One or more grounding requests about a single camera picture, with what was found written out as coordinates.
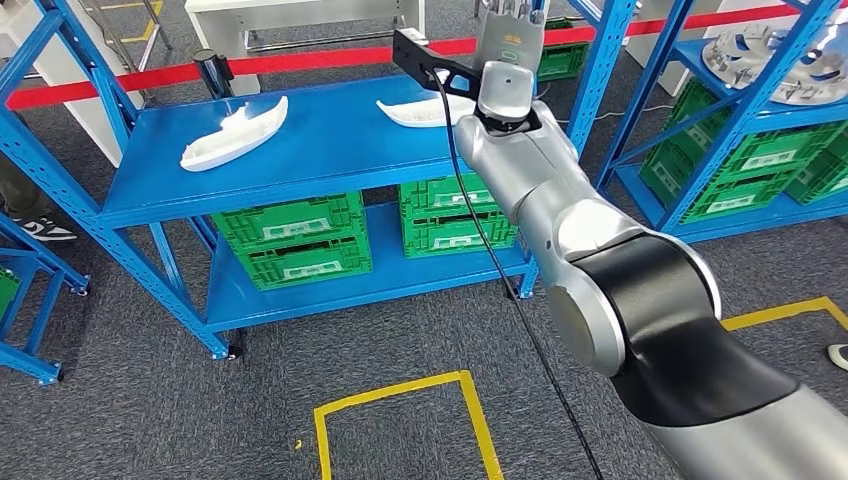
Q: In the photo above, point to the white plastic shell part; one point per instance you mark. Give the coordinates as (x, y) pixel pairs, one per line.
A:
(228, 139)
(414, 112)

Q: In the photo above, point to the silver black robot right arm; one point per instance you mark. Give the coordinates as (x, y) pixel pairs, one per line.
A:
(596, 232)

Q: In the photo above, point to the blue metal shelf rack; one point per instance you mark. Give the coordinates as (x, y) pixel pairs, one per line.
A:
(729, 132)
(40, 265)
(318, 146)

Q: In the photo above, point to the red barrier belt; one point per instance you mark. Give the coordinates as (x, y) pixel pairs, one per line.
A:
(298, 63)

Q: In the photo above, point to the yellow floor tape square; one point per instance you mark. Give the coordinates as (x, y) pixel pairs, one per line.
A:
(151, 30)

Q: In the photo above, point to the silver metal impeller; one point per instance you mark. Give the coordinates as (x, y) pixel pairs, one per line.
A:
(735, 56)

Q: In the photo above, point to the person's black white shoe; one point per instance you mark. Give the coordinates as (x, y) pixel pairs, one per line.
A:
(46, 230)

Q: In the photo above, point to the white cabinet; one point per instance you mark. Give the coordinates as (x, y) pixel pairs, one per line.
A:
(66, 73)

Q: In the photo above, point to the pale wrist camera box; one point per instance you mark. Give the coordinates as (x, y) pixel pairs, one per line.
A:
(507, 93)

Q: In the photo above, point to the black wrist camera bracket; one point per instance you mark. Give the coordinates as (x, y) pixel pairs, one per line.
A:
(424, 60)

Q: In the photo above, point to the black stanchion post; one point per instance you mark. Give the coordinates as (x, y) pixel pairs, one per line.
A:
(210, 73)

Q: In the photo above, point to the chrome metal frame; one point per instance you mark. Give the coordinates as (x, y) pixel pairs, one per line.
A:
(154, 26)

